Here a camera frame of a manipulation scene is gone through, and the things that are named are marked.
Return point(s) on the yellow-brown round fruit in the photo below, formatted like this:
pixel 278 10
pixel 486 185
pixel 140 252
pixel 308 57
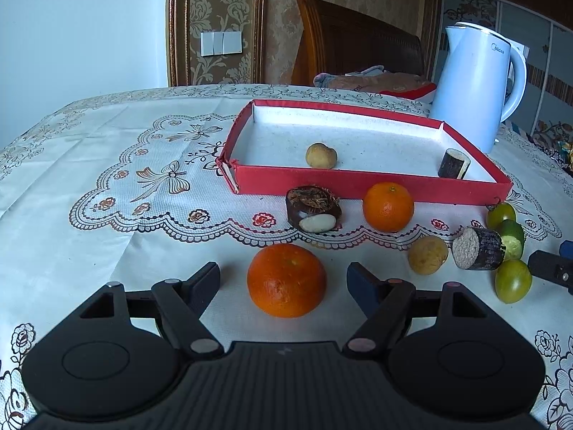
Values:
pixel 321 155
pixel 427 255

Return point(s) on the wooden chair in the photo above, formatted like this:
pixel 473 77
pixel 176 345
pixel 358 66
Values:
pixel 353 40

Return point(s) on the small orange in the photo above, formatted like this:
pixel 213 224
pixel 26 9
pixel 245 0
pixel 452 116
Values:
pixel 388 207

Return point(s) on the white wall light switch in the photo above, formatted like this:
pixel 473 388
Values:
pixel 221 43

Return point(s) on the red cloth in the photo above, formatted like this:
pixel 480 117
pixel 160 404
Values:
pixel 412 90

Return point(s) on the red cardboard box tray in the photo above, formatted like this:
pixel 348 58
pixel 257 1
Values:
pixel 358 143

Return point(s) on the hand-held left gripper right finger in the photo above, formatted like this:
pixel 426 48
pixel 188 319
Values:
pixel 361 289

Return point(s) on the dark floral bedding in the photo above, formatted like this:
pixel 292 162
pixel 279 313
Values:
pixel 555 139

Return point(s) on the dark water chestnut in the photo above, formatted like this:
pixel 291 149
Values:
pixel 313 208

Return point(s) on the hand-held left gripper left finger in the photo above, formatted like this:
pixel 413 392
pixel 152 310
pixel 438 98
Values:
pixel 203 283

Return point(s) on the white floral tablecloth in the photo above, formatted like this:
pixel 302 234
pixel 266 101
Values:
pixel 89 255

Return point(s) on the large orange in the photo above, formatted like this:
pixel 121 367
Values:
pixel 286 280

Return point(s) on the cut green fruit piece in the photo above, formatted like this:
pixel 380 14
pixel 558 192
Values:
pixel 514 237

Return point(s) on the gold framed wall panel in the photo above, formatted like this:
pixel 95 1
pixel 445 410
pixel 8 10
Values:
pixel 219 4

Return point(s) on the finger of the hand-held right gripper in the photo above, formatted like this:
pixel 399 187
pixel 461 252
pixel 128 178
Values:
pixel 566 248
pixel 548 266

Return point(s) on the green round fruit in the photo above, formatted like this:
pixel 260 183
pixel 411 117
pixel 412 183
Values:
pixel 501 215
pixel 513 280

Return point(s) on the white electric kettle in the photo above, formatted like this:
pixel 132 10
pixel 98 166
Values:
pixel 470 85

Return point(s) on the beige crumpled blanket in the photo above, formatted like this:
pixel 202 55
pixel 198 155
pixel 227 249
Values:
pixel 380 79

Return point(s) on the dark sugarcane piece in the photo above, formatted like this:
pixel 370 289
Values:
pixel 481 248
pixel 453 164

